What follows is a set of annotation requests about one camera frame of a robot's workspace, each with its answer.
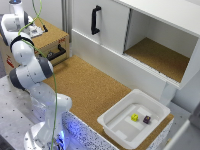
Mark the yellow block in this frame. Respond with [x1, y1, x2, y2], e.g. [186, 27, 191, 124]
[130, 113, 140, 123]

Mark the green cable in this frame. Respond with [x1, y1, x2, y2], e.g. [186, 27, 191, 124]
[17, 0, 60, 150]

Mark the white cabinet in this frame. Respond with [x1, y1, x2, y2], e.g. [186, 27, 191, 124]
[70, 0, 200, 108]

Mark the black drawer handle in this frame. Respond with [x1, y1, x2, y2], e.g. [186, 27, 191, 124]
[46, 43, 67, 62]

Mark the white sliding door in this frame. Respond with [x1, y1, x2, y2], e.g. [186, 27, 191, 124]
[72, 0, 131, 56]

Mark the wooden drawer box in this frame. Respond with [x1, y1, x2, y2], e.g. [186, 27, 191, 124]
[0, 17, 71, 77]

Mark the white plastic box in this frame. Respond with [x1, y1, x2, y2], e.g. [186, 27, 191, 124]
[96, 88, 172, 150]

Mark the black door handle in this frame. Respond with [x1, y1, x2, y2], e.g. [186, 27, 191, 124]
[90, 4, 102, 36]

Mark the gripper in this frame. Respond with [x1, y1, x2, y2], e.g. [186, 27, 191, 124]
[28, 25, 47, 39]

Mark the purple block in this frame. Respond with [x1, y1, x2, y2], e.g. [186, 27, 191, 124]
[142, 115, 152, 125]

